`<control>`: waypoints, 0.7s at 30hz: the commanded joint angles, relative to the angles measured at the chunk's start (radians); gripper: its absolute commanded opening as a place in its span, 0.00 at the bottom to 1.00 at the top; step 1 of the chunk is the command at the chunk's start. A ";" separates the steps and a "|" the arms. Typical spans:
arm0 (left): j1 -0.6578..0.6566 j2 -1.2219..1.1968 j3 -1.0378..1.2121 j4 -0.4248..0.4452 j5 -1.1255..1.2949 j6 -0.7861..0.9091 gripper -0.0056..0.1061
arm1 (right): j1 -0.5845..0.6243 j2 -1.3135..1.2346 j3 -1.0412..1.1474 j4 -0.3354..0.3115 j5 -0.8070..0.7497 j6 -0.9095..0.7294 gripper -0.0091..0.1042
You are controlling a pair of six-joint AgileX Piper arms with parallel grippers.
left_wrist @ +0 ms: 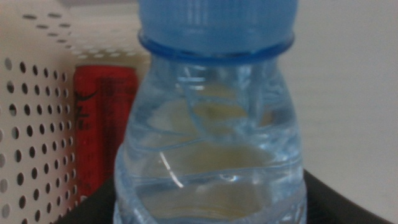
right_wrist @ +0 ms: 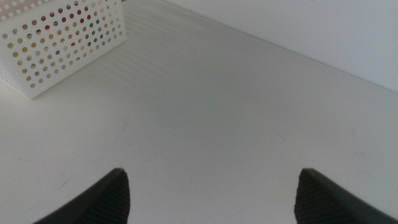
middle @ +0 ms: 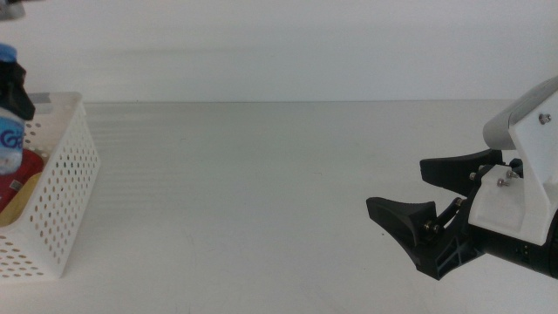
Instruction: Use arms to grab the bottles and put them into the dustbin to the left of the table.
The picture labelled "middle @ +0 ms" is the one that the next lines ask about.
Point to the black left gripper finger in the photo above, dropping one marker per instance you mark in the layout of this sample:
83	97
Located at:
13	91

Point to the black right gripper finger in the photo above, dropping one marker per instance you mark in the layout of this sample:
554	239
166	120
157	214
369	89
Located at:
401	218
449	172

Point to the small water bottle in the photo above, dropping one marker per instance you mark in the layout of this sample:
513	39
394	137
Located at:
11	144

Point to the red soda can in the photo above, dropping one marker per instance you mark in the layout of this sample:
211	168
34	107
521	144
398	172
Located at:
31	168

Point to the clear bottle of yellow liquid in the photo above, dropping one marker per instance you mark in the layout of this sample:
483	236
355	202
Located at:
17	206

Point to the white perforated plastic basket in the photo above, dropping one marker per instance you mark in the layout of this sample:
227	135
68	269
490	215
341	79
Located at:
65	174

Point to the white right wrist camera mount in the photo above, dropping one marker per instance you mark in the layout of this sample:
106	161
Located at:
532	144

